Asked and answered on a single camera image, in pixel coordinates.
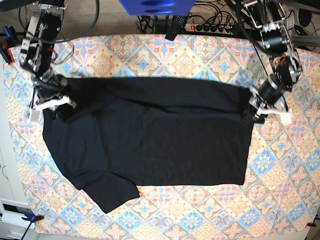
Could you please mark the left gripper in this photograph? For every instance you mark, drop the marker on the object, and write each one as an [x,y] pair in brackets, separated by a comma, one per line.
[263,98]

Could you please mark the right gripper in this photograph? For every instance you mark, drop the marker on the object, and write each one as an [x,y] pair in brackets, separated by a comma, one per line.
[51,86]

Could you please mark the black T-shirt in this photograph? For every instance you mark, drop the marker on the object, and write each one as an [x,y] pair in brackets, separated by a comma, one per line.
[145,131]

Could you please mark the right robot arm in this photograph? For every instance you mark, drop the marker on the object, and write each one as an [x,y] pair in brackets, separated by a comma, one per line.
[37,55]

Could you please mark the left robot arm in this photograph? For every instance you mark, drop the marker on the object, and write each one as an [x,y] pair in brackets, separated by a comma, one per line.
[268,17]

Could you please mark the patterned tablecloth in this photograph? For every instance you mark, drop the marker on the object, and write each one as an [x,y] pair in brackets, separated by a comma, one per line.
[280,195]

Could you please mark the blue clamp upper left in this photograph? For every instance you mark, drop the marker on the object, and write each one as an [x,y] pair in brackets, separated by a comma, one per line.
[11,41]

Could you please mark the blue clamp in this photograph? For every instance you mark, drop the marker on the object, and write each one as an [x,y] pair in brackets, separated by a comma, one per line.
[11,41]
[32,218]

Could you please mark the white power strip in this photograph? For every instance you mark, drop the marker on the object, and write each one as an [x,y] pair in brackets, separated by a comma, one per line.
[207,28]

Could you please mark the white cabinet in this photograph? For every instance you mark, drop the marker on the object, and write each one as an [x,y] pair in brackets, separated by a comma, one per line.
[11,189]

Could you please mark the blue clamp lower left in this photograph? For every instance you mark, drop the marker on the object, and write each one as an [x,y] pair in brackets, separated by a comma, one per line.
[32,218]

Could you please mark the orange clamp lower right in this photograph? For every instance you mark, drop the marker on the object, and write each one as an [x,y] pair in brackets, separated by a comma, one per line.
[311,224]

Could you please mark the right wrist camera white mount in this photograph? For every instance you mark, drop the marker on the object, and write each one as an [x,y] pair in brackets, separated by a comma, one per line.
[33,110]

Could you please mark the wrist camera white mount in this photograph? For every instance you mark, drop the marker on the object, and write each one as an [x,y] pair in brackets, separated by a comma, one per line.
[284,115]
[33,110]

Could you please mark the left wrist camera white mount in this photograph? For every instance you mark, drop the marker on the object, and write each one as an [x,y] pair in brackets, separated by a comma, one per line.
[284,115]

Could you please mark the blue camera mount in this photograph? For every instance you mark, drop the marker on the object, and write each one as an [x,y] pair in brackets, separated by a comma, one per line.
[157,7]

